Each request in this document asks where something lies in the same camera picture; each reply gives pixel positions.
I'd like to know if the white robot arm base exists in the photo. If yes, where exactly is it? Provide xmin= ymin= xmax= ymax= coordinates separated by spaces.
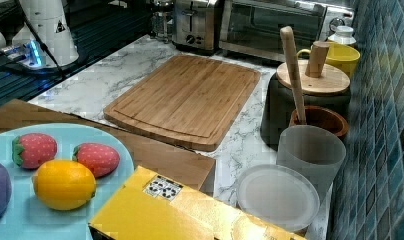
xmin=0 ymin=0 xmax=80 ymax=71

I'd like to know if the silver toaster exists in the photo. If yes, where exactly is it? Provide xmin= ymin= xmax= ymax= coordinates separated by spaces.
xmin=172 ymin=0 xmax=225 ymax=51

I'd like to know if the silver toaster oven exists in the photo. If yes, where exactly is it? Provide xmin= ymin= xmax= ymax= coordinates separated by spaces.
xmin=219 ymin=0 xmax=354 ymax=62

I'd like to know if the bamboo cutting board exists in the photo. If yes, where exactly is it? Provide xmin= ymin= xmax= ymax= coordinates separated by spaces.
xmin=103 ymin=55 xmax=260 ymax=152

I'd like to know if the brown cardboard box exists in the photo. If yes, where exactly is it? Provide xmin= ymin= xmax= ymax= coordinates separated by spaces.
xmin=0 ymin=99 xmax=216 ymax=196

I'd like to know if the yellow cardboard box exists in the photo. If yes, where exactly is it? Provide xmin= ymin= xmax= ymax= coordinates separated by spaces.
xmin=88 ymin=167 xmax=306 ymax=240

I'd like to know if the frosted round lid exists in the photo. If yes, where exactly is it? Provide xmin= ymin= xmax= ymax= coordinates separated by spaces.
xmin=236 ymin=164 xmax=320 ymax=232

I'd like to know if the right toy strawberry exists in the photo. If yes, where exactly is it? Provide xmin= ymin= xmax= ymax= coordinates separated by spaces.
xmin=72 ymin=142 xmax=120 ymax=178

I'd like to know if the toy strawberry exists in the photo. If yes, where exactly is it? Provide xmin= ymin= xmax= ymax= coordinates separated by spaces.
xmin=12 ymin=133 xmax=57 ymax=169
xmin=72 ymin=142 xmax=120 ymax=178

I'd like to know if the glass jar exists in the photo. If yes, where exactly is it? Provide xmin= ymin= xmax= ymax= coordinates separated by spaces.
xmin=150 ymin=0 xmax=174 ymax=43

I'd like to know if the brown wooden bowl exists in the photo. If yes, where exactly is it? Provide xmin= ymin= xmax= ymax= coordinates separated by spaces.
xmin=281 ymin=105 xmax=349 ymax=140

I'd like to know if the frosted plastic cup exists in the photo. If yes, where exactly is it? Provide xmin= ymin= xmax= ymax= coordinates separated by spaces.
xmin=275 ymin=124 xmax=347 ymax=203

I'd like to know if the wooden pestle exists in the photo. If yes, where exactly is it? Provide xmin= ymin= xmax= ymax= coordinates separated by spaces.
xmin=280 ymin=26 xmax=306 ymax=125

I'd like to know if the dark canister with wooden lid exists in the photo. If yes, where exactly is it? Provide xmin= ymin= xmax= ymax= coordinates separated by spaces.
xmin=260 ymin=60 xmax=351 ymax=150

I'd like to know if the toy lemon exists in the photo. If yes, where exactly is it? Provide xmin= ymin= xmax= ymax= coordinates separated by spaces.
xmin=32 ymin=160 xmax=96 ymax=211

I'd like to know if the yellow mug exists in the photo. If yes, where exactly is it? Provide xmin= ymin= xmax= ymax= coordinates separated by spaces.
xmin=297 ymin=41 xmax=360 ymax=78

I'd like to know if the white lidded jar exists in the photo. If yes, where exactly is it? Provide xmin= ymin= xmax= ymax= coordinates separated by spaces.
xmin=328 ymin=26 xmax=356 ymax=45

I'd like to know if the left toy strawberry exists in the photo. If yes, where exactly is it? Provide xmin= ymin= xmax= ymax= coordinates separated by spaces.
xmin=12 ymin=133 xmax=57 ymax=169

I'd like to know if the light blue plate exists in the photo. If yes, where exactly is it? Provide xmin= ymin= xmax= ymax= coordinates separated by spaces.
xmin=0 ymin=123 xmax=134 ymax=240

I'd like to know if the black cable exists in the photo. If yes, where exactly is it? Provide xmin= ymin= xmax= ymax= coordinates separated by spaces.
xmin=15 ymin=0 xmax=68 ymax=78

